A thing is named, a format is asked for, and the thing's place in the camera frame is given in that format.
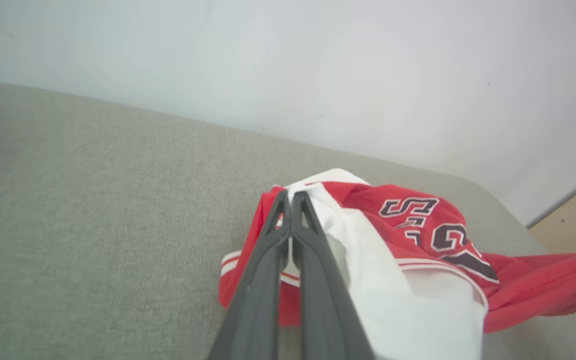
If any red white basketball jersey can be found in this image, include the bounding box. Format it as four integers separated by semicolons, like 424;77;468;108
218;168;576;360

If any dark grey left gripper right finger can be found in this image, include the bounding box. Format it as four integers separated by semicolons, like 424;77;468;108
291;191;376;360

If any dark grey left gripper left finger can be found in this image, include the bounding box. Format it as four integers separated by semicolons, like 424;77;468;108
208;190;292;360

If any grey fabric sofa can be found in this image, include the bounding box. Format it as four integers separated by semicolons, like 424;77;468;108
0;80;576;360

